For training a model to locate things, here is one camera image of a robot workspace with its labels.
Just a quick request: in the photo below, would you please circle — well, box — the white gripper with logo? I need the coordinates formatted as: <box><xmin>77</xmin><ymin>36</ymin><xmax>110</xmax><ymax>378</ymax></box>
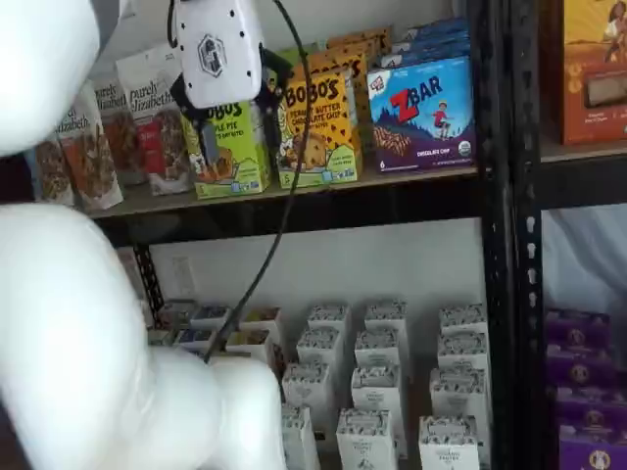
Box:
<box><xmin>169</xmin><ymin>0</ymin><xmax>296</xmax><ymax>167</ymax></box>

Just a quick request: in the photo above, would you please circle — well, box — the green Bobo's apple pie box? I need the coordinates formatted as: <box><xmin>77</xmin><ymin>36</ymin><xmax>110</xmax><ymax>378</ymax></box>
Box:
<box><xmin>182</xmin><ymin>99</ymin><xmax>273</xmax><ymax>201</ymax></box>
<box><xmin>274</xmin><ymin>43</ymin><xmax>320</xmax><ymax>70</ymax></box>

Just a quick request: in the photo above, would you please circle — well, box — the yellow Bobo's peanut butter box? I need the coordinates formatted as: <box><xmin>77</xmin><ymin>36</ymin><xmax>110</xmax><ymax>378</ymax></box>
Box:
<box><xmin>276</xmin><ymin>68</ymin><xmax>364</xmax><ymax>191</ymax></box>
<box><xmin>293</xmin><ymin>51</ymin><xmax>373</xmax><ymax>143</ymax></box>
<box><xmin>325</xmin><ymin>24</ymin><xmax>394</xmax><ymax>58</ymax></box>

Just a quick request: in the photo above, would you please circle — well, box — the brown particleboard shelf board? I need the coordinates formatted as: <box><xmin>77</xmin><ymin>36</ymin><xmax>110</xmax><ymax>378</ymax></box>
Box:
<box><xmin>90</xmin><ymin>164</ymin><xmax>479</xmax><ymax>219</ymax></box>

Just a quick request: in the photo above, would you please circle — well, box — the blue Z Bar box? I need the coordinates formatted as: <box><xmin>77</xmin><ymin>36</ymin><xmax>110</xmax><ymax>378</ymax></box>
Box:
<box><xmin>366</xmin><ymin>55</ymin><xmax>477</xmax><ymax>174</ymax></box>
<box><xmin>390</xmin><ymin>27</ymin><xmax>470</xmax><ymax>53</ymax></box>
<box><xmin>404</xmin><ymin>17</ymin><xmax>467</xmax><ymax>38</ymax></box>
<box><xmin>379</xmin><ymin>41</ymin><xmax>472</xmax><ymax>70</ymax></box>

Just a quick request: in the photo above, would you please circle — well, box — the blue and white cereal box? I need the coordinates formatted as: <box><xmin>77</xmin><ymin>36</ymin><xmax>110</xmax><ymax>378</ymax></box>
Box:
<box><xmin>189</xmin><ymin>304</ymin><xmax>232</xmax><ymax>330</ymax></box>
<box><xmin>176</xmin><ymin>327</ymin><xmax>219</xmax><ymax>354</ymax></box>

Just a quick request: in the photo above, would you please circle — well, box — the yellow cereal box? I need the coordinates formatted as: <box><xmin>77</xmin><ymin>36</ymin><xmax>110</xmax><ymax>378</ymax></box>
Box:
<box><xmin>238</xmin><ymin>305</ymin><xmax>284</xmax><ymax>344</ymax></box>
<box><xmin>223</xmin><ymin>328</ymin><xmax>273</xmax><ymax>366</ymax></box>

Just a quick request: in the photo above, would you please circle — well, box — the orange snack box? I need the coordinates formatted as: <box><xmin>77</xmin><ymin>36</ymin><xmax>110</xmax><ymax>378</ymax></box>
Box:
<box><xmin>541</xmin><ymin>0</ymin><xmax>627</xmax><ymax>147</ymax></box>

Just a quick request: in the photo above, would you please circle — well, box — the purple snack box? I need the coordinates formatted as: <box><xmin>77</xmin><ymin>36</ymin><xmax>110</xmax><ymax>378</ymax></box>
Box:
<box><xmin>557</xmin><ymin>424</ymin><xmax>627</xmax><ymax>470</ymax></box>
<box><xmin>555</xmin><ymin>385</ymin><xmax>627</xmax><ymax>430</ymax></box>
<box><xmin>545</xmin><ymin>342</ymin><xmax>614</xmax><ymax>391</ymax></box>
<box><xmin>545</xmin><ymin>307</ymin><xmax>611</xmax><ymax>347</ymax></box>

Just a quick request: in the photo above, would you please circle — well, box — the granola bag with red label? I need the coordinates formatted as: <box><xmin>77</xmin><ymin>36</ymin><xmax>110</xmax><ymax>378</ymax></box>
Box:
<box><xmin>116</xmin><ymin>46</ymin><xmax>193</xmax><ymax>197</ymax></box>

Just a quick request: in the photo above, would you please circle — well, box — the black metal shelving rack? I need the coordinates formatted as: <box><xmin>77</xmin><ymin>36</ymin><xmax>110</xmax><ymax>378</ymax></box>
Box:
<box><xmin>90</xmin><ymin>0</ymin><xmax>513</xmax><ymax>470</ymax></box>
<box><xmin>508</xmin><ymin>0</ymin><xmax>627</xmax><ymax>470</ymax></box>

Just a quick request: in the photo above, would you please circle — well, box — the white patterned carton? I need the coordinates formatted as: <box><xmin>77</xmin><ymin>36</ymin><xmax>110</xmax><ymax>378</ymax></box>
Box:
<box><xmin>279</xmin><ymin>403</ymin><xmax>322</xmax><ymax>470</ymax></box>
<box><xmin>296</xmin><ymin>326</ymin><xmax>346</xmax><ymax>373</ymax></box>
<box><xmin>418</xmin><ymin>414</ymin><xmax>481</xmax><ymax>470</ymax></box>
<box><xmin>436</xmin><ymin>332</ymin><xmax>490</xmax><ymax>373</ymax></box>
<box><xmin>429</xmin><ymin>367</ymin><xmax>490</xmax><ymax>422</ymax></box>
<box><xmin>307</xmin><ymin>304</ymin><xmax>352</xmax><ymax>339</ymax></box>
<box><xmin>335</xmin><ymin>408</ymin><xmax>399</xmax><ymax>470</ymax></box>
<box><xmin>438</xmin><ymin>303</ymin><xmax>489</xmax><ymax>339</ymax></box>
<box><xmin>364</xmin><ymin>301</ymin><xmax>409</xmax><ymax>339</ymax></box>
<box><xmin>282</xmin><ymin>361</ymin><xmax>337</xmax><ymax>427</ymax></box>
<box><xmin>351</xmin><ymin>364</ymin><xmax>409</xmax><ymax>459</ymax></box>
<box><xmin>355</xmin><ymin>328</ymin><xmax>404</xmax><ymax>371</ymax></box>

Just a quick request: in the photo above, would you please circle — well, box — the white small cartons group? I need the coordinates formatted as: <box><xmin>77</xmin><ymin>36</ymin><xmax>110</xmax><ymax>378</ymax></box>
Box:
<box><xmin>146</xmin><ymin>293</ymin><xmax>491</xmax><ymax>470</ymax></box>

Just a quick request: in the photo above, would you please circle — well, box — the white cloth sheet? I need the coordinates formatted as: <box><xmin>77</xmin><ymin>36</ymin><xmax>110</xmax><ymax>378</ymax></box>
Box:
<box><xmin>541</xmin><ymin>208</ymin><xmax>627</xmax><ymax>314</ymax></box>

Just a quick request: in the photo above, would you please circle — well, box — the thin black cable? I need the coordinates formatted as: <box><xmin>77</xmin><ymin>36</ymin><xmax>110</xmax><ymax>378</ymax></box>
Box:
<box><xmin>166</xmin><ymin>0</ymin><xmax>179</xmax><ymax>50</ymax></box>

